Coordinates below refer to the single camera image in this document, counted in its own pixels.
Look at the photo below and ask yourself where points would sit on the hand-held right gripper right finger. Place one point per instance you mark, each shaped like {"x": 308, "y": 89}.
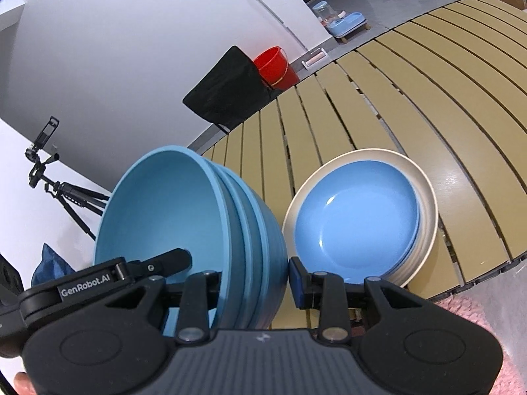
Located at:
{"x": 295, "y": 284}

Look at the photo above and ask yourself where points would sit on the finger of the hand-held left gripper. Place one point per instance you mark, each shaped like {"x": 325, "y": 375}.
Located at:
{"x": 164, "y": 261}

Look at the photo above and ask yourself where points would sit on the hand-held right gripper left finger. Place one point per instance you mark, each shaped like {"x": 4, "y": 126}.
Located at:
{"x": 201, "y": 296}

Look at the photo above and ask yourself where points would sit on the deep blue ribbed bowl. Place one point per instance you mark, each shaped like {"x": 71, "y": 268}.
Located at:
{"x": 276, "y": 263}
{"x": 252, "y": 255}
{"x": 164, "y": 210}

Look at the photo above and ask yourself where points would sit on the cream plate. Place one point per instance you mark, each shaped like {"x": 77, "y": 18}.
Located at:
{"x": 370, "y": 155}

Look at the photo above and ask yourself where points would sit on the person's left hand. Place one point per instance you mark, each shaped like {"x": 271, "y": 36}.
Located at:
{"x": 25, "y": 384}

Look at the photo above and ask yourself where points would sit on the dark blue cushion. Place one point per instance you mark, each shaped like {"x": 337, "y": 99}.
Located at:
{"x": 49, "y": 263}

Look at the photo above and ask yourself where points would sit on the black tripod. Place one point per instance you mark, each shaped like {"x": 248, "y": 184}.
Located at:
{"x": 70, "y": 191}

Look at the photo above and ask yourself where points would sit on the black folding chair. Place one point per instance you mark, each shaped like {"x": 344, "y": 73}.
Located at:
{"x": 230, "y": 90}

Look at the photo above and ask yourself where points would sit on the pink fuzzy slippers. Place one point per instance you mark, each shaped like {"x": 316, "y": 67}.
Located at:
{"x": 494, "y": 337}

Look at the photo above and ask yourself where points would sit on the red plastic bucket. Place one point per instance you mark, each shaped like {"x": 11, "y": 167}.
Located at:
{"x": 276, "y": 66}

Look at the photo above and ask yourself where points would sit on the white mop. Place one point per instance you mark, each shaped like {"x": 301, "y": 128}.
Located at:
{"x": 315, "y": 58}

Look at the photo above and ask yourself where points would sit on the blue pet feeder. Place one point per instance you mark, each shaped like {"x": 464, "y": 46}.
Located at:
{"x": 346, "y": 24}

